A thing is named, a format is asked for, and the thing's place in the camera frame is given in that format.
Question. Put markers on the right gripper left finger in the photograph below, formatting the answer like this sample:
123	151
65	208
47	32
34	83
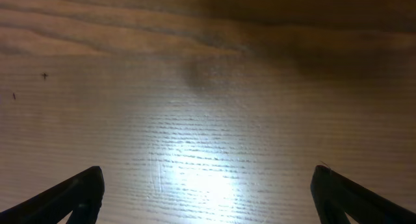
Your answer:
79	198

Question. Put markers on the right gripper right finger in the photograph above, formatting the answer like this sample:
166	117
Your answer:
338	198

